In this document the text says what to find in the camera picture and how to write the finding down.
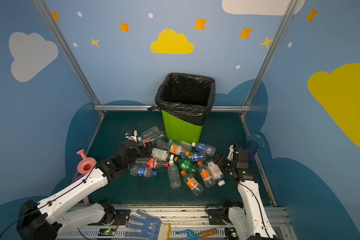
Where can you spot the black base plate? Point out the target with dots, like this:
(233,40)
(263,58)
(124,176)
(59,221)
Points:
(117,217)
(217,215)

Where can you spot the blue dotted work glove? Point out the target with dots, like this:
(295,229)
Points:
(147,227)

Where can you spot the orange fanta bottle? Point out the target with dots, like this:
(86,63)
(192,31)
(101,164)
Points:
(206,175)
(195,187)

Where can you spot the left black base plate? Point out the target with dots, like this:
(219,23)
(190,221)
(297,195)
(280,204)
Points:
(117,217)

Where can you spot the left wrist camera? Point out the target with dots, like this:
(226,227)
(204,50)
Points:
(131,135)

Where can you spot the orange fanta bottle lower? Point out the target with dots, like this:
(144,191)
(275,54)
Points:
(195,187)

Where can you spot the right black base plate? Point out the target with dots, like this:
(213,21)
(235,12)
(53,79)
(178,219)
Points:
(217,215)

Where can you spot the black bin liner bag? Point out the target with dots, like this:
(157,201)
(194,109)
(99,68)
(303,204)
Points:
(179,89)

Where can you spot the clear bottle white cap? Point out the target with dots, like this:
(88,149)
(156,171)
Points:
(149,133)

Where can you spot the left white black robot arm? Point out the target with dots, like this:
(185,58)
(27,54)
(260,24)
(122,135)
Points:
(49,218)

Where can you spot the aluminium frame back rail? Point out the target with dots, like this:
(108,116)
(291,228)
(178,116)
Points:
(175,108)

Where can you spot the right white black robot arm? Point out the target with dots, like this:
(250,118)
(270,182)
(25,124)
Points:
(250,220)

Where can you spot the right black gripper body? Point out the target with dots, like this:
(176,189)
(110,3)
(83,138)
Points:
(227,159)

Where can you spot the blue label water bottle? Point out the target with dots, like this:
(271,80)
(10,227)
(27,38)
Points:
(204,148)

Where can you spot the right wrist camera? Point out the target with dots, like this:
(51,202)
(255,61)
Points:
(233,151)

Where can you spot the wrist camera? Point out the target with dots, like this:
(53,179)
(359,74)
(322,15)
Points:
(131,135)
(233,151)

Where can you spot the green plastic trash bin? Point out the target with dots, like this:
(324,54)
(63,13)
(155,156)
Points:
(180,130)

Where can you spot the teal fork wooden handle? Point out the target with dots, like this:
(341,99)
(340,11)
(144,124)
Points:
(190,235)

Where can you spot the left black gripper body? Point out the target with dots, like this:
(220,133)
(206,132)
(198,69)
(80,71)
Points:
(139,148)

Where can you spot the pink label square bottle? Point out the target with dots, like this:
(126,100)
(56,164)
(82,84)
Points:
(216,173)

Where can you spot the crushed orange label bottle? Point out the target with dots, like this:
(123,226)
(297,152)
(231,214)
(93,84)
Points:
(175,149)

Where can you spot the purple ribbed plastic vase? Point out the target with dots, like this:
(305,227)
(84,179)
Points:
(254,143)

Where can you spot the orange fanta bottle upper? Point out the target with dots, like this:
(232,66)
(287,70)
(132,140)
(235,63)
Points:
(206,175)

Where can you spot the green sprite bottle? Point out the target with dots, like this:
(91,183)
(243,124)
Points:
(186,165)

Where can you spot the pepsi bottle yellow cap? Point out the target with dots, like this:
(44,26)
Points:
(194,156)

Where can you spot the pink toy watering can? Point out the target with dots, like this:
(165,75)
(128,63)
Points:
(86,164)

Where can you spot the red coca cola bottle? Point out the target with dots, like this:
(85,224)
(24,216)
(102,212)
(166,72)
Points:
(151,163)

